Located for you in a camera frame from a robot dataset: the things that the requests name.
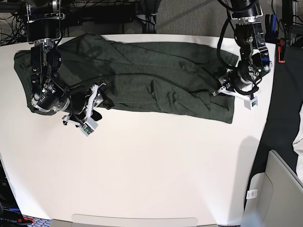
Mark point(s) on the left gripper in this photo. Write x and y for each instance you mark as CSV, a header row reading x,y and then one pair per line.
x,y
230,81

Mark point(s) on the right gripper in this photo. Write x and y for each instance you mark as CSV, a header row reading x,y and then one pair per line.
x,y
81,105

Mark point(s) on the green long-sleeve T-shirt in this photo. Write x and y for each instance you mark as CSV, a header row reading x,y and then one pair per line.
x,y
165,77

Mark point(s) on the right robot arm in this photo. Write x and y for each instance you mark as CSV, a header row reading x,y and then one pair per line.
x,y
50,94

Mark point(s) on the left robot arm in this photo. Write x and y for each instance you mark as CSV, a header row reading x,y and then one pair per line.
x,y
255,63

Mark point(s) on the red black clamp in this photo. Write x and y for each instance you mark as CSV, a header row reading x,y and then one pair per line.
x,y
281,45

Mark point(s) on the dark grey cloth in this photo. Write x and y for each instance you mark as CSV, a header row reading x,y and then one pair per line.
x,y
283,119

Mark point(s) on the white cloth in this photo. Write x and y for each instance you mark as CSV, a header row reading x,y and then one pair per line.
x,y
298,143

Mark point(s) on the white paper tag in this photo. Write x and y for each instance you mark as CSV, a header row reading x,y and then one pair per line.
x,y
251,194

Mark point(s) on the grey plastic bin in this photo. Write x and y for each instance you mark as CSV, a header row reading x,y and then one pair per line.
x,y
280,197

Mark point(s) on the black box with label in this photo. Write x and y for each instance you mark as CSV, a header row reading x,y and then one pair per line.
x,y
8,218

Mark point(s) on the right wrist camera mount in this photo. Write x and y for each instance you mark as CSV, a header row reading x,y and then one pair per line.
x,y
83,120

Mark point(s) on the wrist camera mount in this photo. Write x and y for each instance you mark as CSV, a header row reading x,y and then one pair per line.
x,y
250,101
83,120

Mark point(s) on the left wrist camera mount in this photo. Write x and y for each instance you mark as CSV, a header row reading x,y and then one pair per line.
x,y
250,101

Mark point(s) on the blue handled tool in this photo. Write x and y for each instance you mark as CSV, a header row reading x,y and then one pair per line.
x,y
270,24

